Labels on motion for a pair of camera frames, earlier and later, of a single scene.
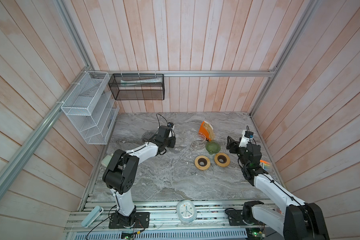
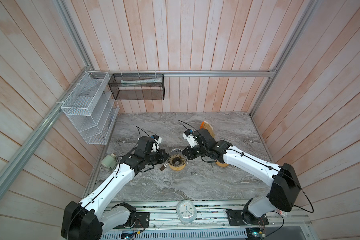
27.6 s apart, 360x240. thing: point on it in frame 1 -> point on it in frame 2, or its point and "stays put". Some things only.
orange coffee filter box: x=207 y=129 stays put
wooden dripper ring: x=202 y=162 -> x=178 y=168
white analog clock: x=186 y=211 stays put
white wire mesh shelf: x=92 y=106 stays put
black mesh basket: x=137 y=86 stays put
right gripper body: x=236 y=146 -> x=190 y=151
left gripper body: x=170 y=142 -> x=161 y=155
